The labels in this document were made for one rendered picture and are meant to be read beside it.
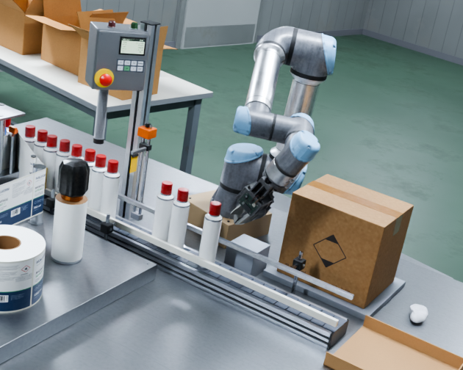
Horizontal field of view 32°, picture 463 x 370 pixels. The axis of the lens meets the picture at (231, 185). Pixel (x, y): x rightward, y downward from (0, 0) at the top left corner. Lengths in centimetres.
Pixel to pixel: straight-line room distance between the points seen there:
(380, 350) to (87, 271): 84
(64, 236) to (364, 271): 86
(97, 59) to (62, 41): 209
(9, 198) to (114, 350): 58
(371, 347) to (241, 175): 71
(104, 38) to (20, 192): 52
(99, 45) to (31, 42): 236
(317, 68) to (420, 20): 876
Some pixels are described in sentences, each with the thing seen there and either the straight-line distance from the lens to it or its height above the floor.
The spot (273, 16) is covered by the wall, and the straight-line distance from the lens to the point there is 997.
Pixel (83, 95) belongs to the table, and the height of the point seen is 78.
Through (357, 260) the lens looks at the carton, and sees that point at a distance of 235.
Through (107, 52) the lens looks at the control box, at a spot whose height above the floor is 141.
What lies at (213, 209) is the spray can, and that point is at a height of 107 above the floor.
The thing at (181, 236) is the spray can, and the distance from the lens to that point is 240.
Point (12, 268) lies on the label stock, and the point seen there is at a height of 101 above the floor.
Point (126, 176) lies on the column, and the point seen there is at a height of 99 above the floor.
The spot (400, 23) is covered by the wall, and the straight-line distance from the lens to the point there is 1134.
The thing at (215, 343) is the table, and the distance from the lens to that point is 213.
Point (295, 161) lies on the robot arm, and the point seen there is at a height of 131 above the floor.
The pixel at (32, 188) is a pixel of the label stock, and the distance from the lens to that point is 243.
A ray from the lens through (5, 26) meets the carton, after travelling 488.
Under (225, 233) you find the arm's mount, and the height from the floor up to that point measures 89.
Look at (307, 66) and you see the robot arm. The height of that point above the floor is 146.
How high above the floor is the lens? 200
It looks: 22 degrees down
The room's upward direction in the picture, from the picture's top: 10 degrees clockwise
